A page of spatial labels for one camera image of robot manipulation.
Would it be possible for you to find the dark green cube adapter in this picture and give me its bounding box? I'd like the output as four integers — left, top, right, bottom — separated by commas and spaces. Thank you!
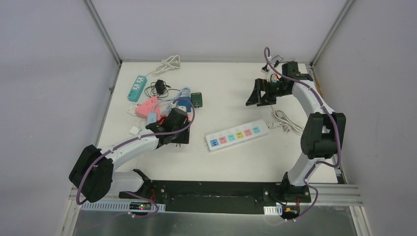
190, 92, 203, 108

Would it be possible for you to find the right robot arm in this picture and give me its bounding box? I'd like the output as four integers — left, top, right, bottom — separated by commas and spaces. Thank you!
246, 61, 346, 203

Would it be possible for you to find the light blue coiled cable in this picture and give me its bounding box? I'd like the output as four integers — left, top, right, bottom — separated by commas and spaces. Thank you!
151, 87, 192, 115

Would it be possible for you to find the white coiled cable top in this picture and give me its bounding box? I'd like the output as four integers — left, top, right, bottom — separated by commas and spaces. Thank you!
145, 55, 181, 78

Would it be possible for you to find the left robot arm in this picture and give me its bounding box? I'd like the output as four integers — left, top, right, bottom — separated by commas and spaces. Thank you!
69, 108, 194, 205

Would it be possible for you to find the white long power strip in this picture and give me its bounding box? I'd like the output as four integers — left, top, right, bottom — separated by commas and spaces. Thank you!
205, 119, 291, 153

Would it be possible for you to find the black power adapter with cable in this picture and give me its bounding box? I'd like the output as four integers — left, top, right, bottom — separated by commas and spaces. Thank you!
144, 79, 179, 99

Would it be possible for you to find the blue cube adapter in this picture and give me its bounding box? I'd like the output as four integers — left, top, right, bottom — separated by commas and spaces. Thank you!
177, 96, 192, 113

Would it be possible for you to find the pink triangular power strip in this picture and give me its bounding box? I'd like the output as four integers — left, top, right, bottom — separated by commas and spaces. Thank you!
135, 96, 161, 120

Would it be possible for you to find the small white plug adapter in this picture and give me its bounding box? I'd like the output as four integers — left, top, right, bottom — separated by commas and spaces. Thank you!
129, 126, 141, 135

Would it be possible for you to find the red cube adapter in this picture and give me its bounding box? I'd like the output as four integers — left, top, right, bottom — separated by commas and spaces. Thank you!
158, 115, 167, 125

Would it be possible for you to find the teal power strip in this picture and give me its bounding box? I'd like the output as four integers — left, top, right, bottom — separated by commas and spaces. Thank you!
127, 76, 147, 102

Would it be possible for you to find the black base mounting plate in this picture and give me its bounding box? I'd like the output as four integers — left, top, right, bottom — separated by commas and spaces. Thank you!
135, 180, 311, 214

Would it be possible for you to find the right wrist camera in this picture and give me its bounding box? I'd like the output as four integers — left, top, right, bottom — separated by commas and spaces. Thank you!
261, 65, 269, 74

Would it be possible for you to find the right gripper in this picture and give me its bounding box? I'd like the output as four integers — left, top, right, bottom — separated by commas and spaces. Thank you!
246, 79, 291, 107

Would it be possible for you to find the light blue power strip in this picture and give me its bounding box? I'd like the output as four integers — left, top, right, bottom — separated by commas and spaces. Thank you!
147, 113, 157, 124

